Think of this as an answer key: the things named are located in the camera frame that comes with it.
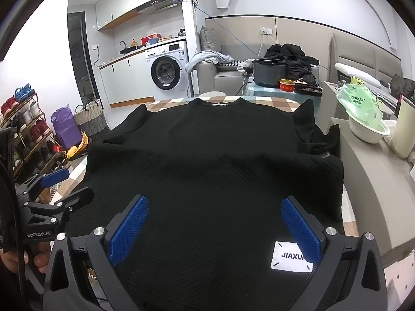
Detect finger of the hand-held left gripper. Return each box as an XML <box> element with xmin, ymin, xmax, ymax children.
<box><xmin>24</xmin><ymin>187</ymin><xmax>94</xmax><ymax>224</ymax></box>
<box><xmin>15</xmin><ymin>168</ymin><xmax>70</xmax><ymax>198</ymax></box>

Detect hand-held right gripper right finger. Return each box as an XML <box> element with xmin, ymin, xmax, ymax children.
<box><xmin>280</xmin><ymin>196</ymin><xmax>388</xmax><ymax>311</ymax></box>

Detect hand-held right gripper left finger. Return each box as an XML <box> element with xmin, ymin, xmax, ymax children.
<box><xmin>44</xmin><ymin>195</ymin><xmax>150</xmax><ymax>311</ymax></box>

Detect black knitted sweater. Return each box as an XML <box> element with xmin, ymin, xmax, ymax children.
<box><xmin>66</xmin><ymin>97</ymin><xmax>346</xmax><ymax>299</ymax></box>

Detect pile of black clothes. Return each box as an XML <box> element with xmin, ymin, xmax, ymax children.
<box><xmin>264</xmin><ymin>43</ymin><xmax>320</xmax><ymax>86</ymax></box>

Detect person's left hand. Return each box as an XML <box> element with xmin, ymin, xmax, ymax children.
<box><xmin>0</xmin><ymin>241</ymin><xmax>52</xmax><ymax>274</ymax></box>

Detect yellow snack bag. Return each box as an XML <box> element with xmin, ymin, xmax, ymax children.
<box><xmin>66</xmin><ymin>133</ymin><xmax>89</xmax><ymax>159</ymax></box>

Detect purple bag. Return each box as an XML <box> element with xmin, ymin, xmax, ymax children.
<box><xmin>51</xmin><ymin>105</ymin><xmax>81</xmax><ymax>150</ymax></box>

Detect metal shoe rack with shoes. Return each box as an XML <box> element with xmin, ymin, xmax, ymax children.
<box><xmin>0</xmin><ymin>84</ymin><xmax>54</xmax><ymax>182</ymax></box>

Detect woven basket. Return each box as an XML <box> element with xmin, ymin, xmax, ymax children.
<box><xmin>73</xmin><ymin>99</ymin><xmax>107</xmax><ymax>135</ymax></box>

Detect grey cabinet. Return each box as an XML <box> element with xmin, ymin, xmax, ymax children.
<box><xmin>319</xmin><ymin>81</ymin><xmax>415</xmax><ymax>266</ymax></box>

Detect white bowl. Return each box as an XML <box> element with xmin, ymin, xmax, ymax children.
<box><xmin>348</xmin><ymin>117</ymin><xmax>391</xmax><ymax>144</ymax></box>

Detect white kitchen base cabinets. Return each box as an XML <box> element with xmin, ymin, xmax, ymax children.
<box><xmin>99</xmin><ymin>52</ymin><xmax>156</xmax><ymax>107</ymax></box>

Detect black door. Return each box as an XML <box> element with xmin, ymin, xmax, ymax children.
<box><xmin>67</xmin><ymin>12</ymin><xmax>101</xmax><ymax>104</ymax></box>

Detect checked tablecloth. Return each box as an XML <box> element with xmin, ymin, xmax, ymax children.
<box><xmin>39</xmin><ymin>95</ymin><xmax>362</xmax><ymax>266</ymax></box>

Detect green wet wipes packet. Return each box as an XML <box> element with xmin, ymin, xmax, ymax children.
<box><xmin>336</xmin><ymin>76</ymin><xmax>385</xmax><ymax>127</ymax></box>

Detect black tray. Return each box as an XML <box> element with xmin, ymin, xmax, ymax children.
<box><xmin>293</xmin><ymin>83</ymin><xmax>323</xmax><ymax>96</ymax></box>

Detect beige cylinder container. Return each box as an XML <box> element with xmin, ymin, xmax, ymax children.
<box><xmin>391</xmin><ymin>97</ymin><xmax>415</xmax><ymax>159</ymax></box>

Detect white washing machine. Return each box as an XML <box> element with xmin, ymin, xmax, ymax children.
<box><xmin>143</xmin><ymin>40</ymin><xmax>190</xmax><ymax>99</ymax></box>

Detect grey sofa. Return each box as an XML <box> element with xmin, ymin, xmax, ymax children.
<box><xmin>195</xmin><ymin>44</ymin><xmax>321</xmax><ymax>98</ymax></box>

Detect white pillow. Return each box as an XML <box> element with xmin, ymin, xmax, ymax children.
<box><xmin>334</xmin><ymin>62</ymin><xmax>383</xmax><ymax>86</ymax></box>

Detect light blue garment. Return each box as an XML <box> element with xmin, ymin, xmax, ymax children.
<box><xmin>185</xmin><ymin>51</ymin><xmax>234</xmax><ymax>73</ymax></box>

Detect beige bed headboard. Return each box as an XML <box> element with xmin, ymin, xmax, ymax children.
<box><xmin>329</xmin><ymin>32</ymin><xmax>403</xmax><ymax>81</ymax></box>

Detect silver range hood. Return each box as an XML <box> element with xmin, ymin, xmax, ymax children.
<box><xmin>136</xmin><ymin>0</ymin><xmax>182</xmax><ymax>15</ymax></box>

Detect grey cushion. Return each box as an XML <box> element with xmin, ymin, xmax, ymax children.
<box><xmin>199</xmin><ymin>26</ymin><xmax>218</xmax><ymax>52</ymax></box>

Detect blue cable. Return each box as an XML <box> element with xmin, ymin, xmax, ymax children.
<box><xmin>182</xmin><ymin>0</ymin><xmax>260</xmax><ymax>54</ymax></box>

